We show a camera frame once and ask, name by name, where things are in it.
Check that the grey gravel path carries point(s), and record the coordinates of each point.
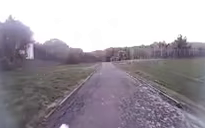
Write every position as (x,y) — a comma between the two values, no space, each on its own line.
(106,96)

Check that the pale kerb edge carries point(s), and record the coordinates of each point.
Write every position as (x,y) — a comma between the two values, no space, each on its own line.
(156,90)
(71,93)

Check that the row of trees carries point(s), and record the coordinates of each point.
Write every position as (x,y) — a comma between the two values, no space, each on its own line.
(56,50)

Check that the grass verge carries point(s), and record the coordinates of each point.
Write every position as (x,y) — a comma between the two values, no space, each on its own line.
(40,83)

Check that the robot's own part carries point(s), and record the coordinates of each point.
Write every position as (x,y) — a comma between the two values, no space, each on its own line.
(64,126)

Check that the white building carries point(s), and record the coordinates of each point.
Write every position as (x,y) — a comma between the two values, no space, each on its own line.
(29,51)

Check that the grass field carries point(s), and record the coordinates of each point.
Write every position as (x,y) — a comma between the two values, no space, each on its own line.
(176,73)

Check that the large dark tree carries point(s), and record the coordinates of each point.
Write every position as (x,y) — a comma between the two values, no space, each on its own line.
(13,36)

